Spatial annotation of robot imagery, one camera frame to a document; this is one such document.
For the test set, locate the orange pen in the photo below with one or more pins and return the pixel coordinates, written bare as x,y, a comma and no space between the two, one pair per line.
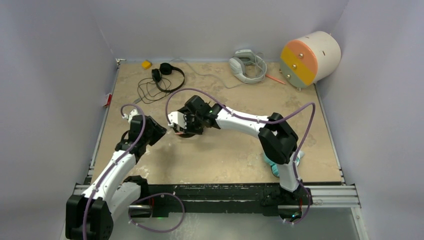
275,79

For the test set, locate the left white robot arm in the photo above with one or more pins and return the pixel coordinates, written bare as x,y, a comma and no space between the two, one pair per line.
91,215

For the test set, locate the black headset with microphone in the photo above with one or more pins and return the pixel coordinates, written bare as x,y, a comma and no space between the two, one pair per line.
188,134

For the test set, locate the small yellow block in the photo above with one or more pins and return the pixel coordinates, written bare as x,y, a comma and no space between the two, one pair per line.
146,64

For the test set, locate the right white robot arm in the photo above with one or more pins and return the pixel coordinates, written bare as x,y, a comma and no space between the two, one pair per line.
277,138

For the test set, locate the teal cat-ear headphones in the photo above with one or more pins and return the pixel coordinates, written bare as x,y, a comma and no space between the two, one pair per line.
273,165

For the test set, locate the white grey headphones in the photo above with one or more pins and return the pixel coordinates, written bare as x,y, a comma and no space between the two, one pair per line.
243,58

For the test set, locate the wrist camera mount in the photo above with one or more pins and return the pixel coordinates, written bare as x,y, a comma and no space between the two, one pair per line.
177,121
129,117

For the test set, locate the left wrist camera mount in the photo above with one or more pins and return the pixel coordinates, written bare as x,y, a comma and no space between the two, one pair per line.
129,117

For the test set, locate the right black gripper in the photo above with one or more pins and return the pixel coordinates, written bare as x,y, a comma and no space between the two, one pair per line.
189,129

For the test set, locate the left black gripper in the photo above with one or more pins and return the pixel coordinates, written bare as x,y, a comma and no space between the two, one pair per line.
158,131

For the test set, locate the red tag on wall edge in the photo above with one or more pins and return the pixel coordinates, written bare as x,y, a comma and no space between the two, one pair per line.
107,100

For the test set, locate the black over-ear headphones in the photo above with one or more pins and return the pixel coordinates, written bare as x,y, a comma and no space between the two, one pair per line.
163,81

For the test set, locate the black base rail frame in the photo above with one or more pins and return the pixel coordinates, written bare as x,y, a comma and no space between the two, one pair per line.
267,199

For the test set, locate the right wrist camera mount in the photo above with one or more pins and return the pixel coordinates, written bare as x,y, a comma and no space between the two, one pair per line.
177,121

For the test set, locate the round pastel drawer box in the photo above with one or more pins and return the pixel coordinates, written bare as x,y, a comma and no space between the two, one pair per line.
310,58

